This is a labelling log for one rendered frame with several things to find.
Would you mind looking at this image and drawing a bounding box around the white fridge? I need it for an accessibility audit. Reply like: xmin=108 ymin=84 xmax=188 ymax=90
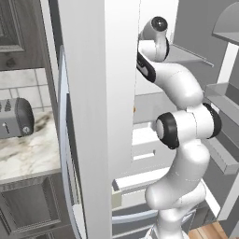
xmin=111 ymin=0 xmax=220 ymax=239

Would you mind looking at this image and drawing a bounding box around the white fridge door with shelves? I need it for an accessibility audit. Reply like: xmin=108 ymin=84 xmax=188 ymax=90
xmin=201 ymin=0 xmax=239 ymax=239

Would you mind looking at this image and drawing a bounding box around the grey base cupboard door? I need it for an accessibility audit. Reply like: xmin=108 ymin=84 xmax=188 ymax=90
xmin=0 ymin=174 xmax=75 ymax=239

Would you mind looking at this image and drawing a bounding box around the grey toaster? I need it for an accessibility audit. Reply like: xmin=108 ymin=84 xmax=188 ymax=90
xmin=0 ymin=97 xmax=35 ymax=140

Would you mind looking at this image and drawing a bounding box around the grey fridge door handle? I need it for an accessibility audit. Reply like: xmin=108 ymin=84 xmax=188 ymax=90
xmin=57 ymin=45 xmax=82 ymax=239

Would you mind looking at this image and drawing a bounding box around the grey wall cupboard door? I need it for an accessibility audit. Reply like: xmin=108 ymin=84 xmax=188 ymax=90
xmin=0 ymin=0 xmax=45 ymax=72

